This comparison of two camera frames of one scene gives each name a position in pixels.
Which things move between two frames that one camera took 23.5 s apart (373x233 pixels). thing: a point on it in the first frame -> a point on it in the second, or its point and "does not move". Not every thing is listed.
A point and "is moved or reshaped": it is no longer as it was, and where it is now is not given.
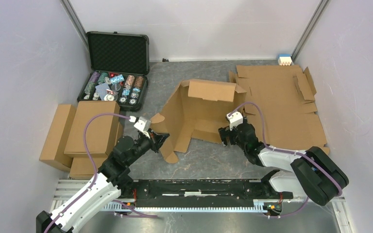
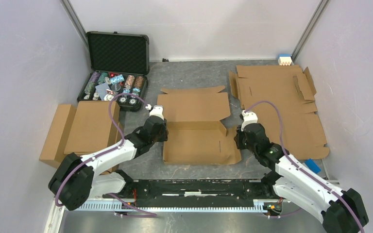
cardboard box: [198, 108] is moved or reshaped
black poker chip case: [120, 64] does not move
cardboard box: [53, 151] does not move
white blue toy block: [284, 59] does not move
